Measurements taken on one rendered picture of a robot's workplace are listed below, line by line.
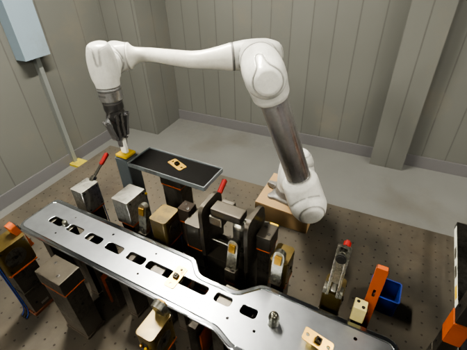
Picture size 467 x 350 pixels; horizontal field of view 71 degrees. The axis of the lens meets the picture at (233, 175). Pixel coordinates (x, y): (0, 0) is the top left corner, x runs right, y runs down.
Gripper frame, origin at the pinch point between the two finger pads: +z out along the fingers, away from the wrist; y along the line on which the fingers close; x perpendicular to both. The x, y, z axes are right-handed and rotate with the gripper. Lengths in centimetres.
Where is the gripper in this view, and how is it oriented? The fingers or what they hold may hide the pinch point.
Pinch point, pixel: (123, 145)
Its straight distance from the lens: 146.3
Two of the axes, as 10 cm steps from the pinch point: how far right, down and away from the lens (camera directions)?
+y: -4.7, 5.3, -7.1
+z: 0.2, 8.1, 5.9
